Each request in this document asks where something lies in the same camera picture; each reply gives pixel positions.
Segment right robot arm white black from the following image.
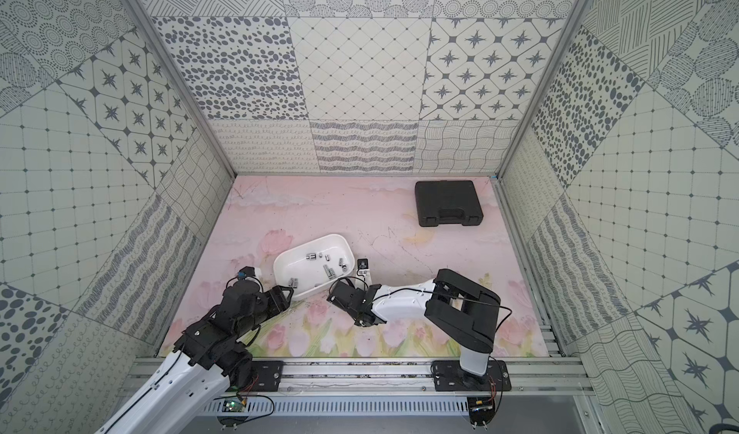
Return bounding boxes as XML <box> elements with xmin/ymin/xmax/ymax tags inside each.
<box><xmin>327</xmin><ymin>268</ymin><xmax>512</xmax><ymax>377</ymax></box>

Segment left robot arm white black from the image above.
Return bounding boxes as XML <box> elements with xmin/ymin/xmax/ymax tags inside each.
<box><xmin>97</xmin><ymin>278</ymin><xmax>294</xmax><ymax>433</ymax></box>

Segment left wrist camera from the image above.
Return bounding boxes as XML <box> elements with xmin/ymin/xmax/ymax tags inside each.
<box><xmin>237</xmin><ymin>266</ymin><xmax>257</xmax><ymax>279</ymax></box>

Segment white slotted cable duct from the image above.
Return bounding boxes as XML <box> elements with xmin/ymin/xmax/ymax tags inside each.
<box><xmin>199</xmin><ymin>395</ymin><xmax>468</xmax><ymax>418</ymax></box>

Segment black plastic tool case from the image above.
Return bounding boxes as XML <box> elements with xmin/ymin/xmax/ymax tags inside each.
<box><xmin>414</xmin><ymin>180</ymin><xmax>484</xmax><ymax>227</ymax></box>

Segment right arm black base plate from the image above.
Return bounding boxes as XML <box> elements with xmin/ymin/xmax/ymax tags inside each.
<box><xmin>430</xmin><ymin>358</ymin><xmax>512</xmax><ymax>393</ymax></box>

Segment long slim chrome socket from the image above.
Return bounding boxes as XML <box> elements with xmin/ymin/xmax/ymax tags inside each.
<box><xmin>323</xmin><ymin>265</ymin><xmax>337</xmax><ymax>279</ymax></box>

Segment white plastic storage box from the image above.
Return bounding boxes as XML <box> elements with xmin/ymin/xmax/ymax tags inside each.
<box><xmin>273</xmin><ymin>234</ymin><xmax>356</xmax><ymax>301</ymax></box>

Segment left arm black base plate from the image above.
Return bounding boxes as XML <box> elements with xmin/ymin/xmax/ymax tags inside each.
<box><xmin>238</xmin><ymin>360</ymin><xmax>285</xmax><ymax>394</ymax></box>

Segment small circuit board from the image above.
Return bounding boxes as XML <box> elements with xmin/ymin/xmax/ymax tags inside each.
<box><xmin>222</xmin><ymin>399</ymin><xmax>244</xmax><ymax>413</ymax></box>

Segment aluminium mounting rail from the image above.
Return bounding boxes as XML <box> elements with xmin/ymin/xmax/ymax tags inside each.
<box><xmin>123</xmin><ymin>357</ymin><xmax>596</xmax><ymax>397</ymax></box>

